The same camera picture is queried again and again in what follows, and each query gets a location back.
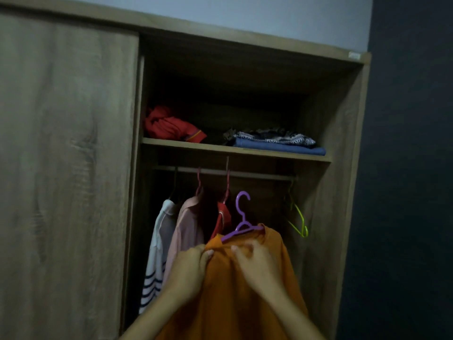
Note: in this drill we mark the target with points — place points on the pink plastic hanger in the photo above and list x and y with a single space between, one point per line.
199 182

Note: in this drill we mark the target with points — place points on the metal clothes rail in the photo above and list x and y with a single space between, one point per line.
219 172

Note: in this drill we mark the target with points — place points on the red hanging garment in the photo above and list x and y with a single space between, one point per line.
222 219

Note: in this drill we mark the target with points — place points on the dark hanger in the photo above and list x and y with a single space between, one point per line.
174 187

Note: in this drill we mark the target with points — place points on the white navy striped shirt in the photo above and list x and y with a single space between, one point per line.
157 251

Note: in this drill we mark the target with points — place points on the white sticker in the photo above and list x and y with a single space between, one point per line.
354 55

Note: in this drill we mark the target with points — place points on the orange shirt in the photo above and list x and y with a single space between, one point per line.
230 300

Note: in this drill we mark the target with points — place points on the yellow-green plastic hanger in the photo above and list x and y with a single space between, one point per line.
299 219

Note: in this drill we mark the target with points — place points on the purple plastic hanger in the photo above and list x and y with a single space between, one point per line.
242 223

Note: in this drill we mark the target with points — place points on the person's left thumb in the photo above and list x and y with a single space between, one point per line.
207 256

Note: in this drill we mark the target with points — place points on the red plastic hanger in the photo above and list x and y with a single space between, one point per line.
226 184

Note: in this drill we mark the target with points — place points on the person's right forearm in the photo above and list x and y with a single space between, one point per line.
293 315

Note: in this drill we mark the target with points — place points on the person's left forearm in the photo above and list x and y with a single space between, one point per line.
150 316

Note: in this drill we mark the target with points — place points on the wooden sliding wardrobe door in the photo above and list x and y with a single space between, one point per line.
63 180

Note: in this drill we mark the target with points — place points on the red folded garment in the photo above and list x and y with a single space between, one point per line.
170 125

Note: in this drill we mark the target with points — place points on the patterned folded garment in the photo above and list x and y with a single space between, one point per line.
276 137

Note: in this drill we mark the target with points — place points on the person's right thumb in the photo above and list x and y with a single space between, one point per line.
237 254

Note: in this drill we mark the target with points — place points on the pink shirt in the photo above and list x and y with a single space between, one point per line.
184 231

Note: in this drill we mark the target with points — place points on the blue folded garment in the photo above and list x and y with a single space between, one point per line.
279 146

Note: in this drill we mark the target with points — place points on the person's right hand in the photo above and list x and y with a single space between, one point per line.
260 267

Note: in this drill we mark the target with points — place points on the person's left hand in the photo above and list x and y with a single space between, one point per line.
187 270

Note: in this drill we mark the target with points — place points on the wooden wardrobe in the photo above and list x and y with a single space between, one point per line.
247 138

